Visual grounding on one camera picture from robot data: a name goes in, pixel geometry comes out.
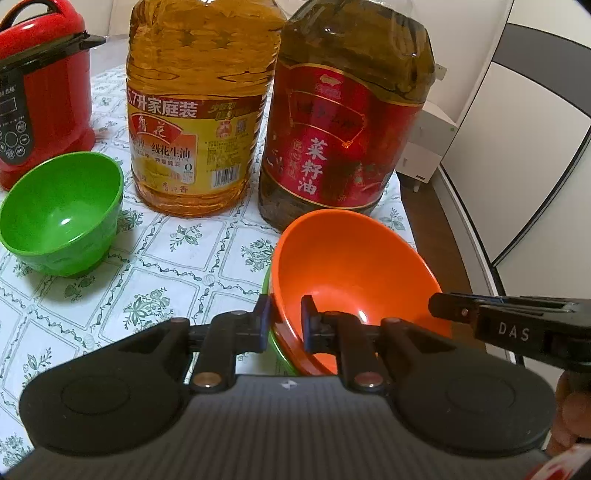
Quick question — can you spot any orange plastic bowl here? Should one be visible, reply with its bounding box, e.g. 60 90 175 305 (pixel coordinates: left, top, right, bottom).
269 209 452 375

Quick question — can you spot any green bowl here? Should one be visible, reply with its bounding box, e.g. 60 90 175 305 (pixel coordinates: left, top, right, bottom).
262 269 298 376
1 152 124 277

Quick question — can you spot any person's right hand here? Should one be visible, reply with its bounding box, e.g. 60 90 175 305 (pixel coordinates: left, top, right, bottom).
546 372 591 456

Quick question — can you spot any green floral tablecloth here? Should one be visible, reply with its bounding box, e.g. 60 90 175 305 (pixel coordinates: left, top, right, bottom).
0 64 417 469

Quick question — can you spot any white small cabinet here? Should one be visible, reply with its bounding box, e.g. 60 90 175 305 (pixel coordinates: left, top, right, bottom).
396 101 458 192

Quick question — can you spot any red label oil bottle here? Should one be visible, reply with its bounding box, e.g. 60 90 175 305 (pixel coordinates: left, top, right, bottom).
259 0 436 231

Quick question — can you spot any red electric pressure cooker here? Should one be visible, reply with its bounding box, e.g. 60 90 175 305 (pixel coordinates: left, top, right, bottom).
1 0 105 191

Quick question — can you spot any yellow label oil bottle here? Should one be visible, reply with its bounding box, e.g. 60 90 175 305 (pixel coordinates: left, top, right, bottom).
126 1 286 217

